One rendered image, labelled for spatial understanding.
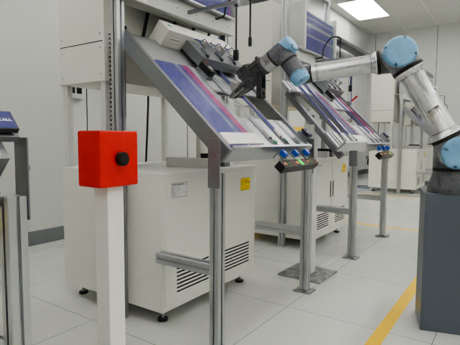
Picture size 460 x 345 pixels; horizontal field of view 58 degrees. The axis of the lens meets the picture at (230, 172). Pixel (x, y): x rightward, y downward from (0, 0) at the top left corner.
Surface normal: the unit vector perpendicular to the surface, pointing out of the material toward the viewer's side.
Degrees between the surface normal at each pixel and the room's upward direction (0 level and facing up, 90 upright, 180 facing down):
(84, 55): 90
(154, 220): 90
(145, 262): 90
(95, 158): 90
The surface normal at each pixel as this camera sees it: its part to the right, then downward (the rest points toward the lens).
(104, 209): -0.57, 0.07
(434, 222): -0.31, 0.07
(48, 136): 0.82, 0.05
